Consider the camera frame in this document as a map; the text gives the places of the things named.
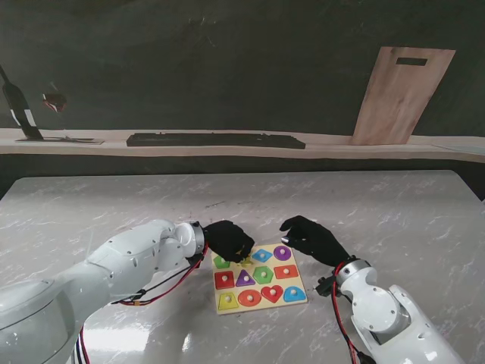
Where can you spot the red heart puzzle piece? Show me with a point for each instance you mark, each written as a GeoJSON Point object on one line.
{"type": "Point", "coordinates": [272, 293]}

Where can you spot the wine glass with red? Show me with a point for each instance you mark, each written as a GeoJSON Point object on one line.
{"type": "Point", "coordinates": [55, 102]}

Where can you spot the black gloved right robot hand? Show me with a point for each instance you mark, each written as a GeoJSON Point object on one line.
{"type": "Point", "coordinates": [318, 242]}

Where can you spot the blue semicircle puzzle piece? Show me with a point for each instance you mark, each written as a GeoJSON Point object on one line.
{"type": "Point", "coordinates": [295, 294]}

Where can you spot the yellow star puzzle piece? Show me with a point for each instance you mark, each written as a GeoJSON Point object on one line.
{"type": "Point", "coordinates": [246, 261]}

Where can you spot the orange rectangle puzzle piece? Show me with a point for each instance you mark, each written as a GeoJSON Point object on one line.
{"type": "Point", "coordinates": [286, 271]}

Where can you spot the green pentagon puzzle piece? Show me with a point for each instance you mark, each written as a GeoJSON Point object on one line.
{"type": "Point", "coordinates": [219, 262]}

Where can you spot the light wooden shelf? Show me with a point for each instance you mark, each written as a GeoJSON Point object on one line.
{"type": "Point", "coordinates": [322, 149]}

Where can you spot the wooden cutting board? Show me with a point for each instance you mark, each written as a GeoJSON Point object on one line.
{"type": "Point", "coordinates": [401, 98]}

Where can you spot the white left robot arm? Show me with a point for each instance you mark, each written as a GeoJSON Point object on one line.
{"type": "Point", "coordinates": [94, 273]}

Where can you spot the purple circle puzzle piece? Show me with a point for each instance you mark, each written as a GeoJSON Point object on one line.
{"type": "Point", "coordinates": [282, 252]}

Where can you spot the orange oval puzzle piece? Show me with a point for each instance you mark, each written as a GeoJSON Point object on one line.
{"type": "Point", "coordinates": [250, 297]}

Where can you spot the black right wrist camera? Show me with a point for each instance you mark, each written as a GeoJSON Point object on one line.
{"type": "Point", "coordinates": [324, 288]}

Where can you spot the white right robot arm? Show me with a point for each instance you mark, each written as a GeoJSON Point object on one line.
{"type": "Point", "coordinates": [386, 318]}

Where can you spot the green hexagon puzzle piece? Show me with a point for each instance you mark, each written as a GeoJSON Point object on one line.
{"type": "Point", "coordinates": [263, 275]}

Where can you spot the long black tray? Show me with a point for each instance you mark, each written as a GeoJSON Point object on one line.
{"type": "Point", "coordinates": [216, 140]}

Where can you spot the blue diamond puzzle piece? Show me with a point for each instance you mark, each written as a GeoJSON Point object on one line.
{"type": "Point", "coordinates": [262, 255]}

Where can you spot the yellow wooden shape puzzle board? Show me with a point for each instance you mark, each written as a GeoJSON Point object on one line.
{"type": "Point", "coordinates": [265, 307]}

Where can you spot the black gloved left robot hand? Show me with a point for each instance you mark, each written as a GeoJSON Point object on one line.
{"type": "Point", "coordinates": [227, 239]}

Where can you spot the purple triangle puzzle piece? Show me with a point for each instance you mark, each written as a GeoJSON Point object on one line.
{"type": "Point", "coordinates": [245, 278]}

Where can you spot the red square puzzle piece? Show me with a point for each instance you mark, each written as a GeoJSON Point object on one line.
{"type": "Point", "coordinates": [224, 280]}

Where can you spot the flat tray under bottle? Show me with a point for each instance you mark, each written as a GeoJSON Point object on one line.
{"type": "Point", "coordinates": [76, 141]}

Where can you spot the yellow trapezoid puzzle piece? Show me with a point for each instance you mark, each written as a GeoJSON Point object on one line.
{"type": "Point", "coordinates": [227, 300]}

